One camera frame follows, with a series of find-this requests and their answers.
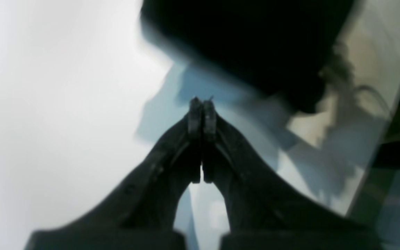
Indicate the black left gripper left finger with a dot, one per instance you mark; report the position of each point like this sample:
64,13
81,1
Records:
139,213

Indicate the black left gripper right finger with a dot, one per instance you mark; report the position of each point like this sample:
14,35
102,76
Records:
263,210

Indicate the black graphic t-shirt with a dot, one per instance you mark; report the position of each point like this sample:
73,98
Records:
271,45

